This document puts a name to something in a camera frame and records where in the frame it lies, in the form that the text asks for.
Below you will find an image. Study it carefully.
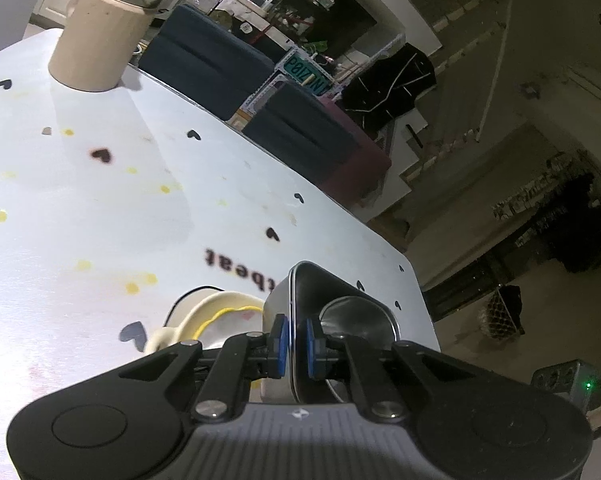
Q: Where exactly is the black garment with white lines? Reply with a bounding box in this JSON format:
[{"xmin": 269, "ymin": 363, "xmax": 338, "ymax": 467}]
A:
[{"xmin": 340, "ymin": 42, "xmax": 438, "ymax": 131}]

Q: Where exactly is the cream bowl with handles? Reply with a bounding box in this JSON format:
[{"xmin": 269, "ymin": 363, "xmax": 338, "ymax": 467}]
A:
[{"xmin": 144, "ymin": 291, "xmax": 268, "ymax": 403}]

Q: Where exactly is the large rectangular steel container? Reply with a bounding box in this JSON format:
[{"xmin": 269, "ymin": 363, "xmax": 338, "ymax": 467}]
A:
[{"xmin": 262, "ymin": 260, "xmax": 402, "ymax": 406}]

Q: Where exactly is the green license plate sign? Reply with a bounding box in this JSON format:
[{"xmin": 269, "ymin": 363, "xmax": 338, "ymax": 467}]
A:
[{"xmin": 275, "ymin": 49, "xmax": 333, "ymax": 97}]

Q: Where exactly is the beige ribbed canister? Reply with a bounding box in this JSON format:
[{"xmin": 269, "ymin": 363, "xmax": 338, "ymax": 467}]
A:
[{"xmin": 48, "ymin": 0, "xmax": 154, "ymax": 93}]

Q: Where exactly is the lattice pattern basket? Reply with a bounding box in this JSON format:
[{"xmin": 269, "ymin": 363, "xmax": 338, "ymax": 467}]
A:
[{"xmin": 480, "ymin": 285, "xmax": 526, "ymax": 341}]

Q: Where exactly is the grey power strip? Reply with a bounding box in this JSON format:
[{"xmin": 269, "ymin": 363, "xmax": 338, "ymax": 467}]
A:
[{"xmin": 533, "ymin": 360, "xmax": 593, "ymax": 411}]

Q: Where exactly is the maroon cushion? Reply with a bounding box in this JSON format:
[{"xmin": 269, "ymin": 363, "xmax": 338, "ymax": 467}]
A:
[{"xmin": 325, "ymin": 100, "xmax": 393, "ymax": 211}]

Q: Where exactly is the white perforated metal rack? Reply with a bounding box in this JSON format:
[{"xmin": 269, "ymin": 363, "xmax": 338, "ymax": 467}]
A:
[{"xmin": 229, "ymin": 45, "xmax": 341, "ymax": 133}]

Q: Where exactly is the dark blue chair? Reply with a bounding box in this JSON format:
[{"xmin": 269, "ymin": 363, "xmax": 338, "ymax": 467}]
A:
[
  {"xmin": 138, "ymin": 4, "xmax": 276, "ymax": 122},
  {"xmin": 243, "ymin": 82, "xmax": 361, "ymax": 191}
]

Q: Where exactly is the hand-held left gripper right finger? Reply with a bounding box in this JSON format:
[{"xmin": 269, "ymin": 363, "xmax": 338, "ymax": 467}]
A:
[{"xmin": 305, "ymin": 316, "xmax": 502, "ymax": 424}]

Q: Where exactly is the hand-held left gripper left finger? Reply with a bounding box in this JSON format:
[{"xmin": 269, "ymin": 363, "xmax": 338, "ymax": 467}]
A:
[{"xmin": 103, "ymin": 313, "xmax": 289, "ymax": 423}]

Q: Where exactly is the floral scalloped yellow rim bowl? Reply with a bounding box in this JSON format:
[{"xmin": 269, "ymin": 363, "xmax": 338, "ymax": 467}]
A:
[{"xmin": 194, "ymin": 305, "xmax": 267, "ymax": 353}]

